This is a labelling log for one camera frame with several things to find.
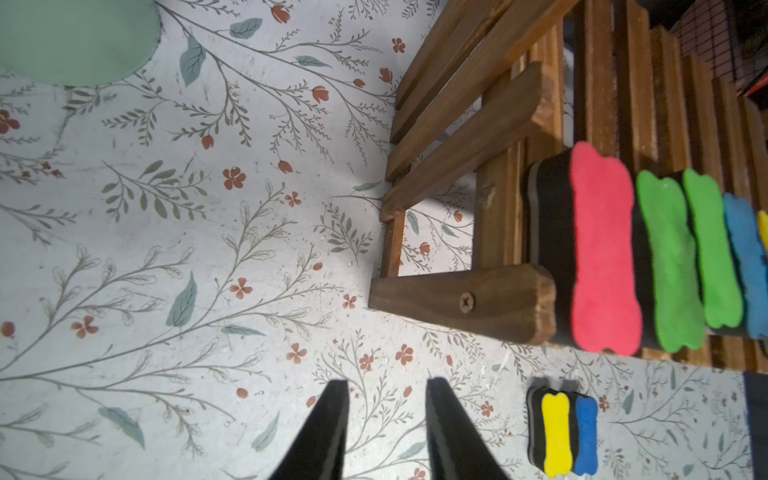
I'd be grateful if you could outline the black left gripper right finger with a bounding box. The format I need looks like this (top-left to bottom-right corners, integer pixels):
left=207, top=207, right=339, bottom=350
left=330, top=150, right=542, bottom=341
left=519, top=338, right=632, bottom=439
left=426, top=378, right=508, bottom=479

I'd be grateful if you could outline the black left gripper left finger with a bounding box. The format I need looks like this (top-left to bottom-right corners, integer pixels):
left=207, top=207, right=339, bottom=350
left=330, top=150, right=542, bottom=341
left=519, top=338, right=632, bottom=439
left=271, top=380, right=349, bottom=480

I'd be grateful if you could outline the yellow eraser shelf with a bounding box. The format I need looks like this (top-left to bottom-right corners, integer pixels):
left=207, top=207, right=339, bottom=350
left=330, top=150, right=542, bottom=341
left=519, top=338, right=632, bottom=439
left=757, top=210, right=768, bottom=254
left=527, top=388, right=574, bottom=479

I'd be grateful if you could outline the blue eraser shelf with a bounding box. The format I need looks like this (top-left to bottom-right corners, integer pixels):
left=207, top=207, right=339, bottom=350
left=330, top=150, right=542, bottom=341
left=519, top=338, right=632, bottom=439
left=723, top=193, right=767, bottom=340
left=568, top=392, right=599, bottom=476

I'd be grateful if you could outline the wooden two-tier shelf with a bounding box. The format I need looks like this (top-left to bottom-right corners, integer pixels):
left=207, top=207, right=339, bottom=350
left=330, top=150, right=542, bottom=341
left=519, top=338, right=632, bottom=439
left=369, top=1, right=767, bottom=373

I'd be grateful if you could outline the green eraser shelf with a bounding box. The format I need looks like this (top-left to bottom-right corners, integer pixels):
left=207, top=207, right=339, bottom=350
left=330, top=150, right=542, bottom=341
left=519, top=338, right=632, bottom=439
left=682, top=169, right=744, bottom=329
left=635, top=170, right=707, bottom=354

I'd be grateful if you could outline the red eraser bottom shelf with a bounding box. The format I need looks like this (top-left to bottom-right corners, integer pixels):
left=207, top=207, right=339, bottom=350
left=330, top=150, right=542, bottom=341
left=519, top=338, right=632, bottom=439
left=526, top=141, right=643, bottom=356

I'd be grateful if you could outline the blue eraser bottom shelf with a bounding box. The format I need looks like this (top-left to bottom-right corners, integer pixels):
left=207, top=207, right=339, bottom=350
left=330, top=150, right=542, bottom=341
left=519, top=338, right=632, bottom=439
left=723, top=193, right=767, bottom=340

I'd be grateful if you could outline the yellow eraser bottom shelf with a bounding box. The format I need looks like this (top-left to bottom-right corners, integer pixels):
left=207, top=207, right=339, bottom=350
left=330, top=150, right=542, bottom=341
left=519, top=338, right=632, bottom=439
left=757, top=210, right=768, bottom=254

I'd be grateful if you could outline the green pencil cup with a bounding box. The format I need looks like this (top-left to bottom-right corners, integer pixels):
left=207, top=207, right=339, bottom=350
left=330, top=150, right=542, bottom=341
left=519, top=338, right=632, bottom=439
left=1, top=1, right=161, bottom=86

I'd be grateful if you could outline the black wire desk organizer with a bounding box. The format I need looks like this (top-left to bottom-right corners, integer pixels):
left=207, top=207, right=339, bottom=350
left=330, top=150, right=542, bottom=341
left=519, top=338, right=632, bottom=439
left=672, top=1, right=767, bottom=111

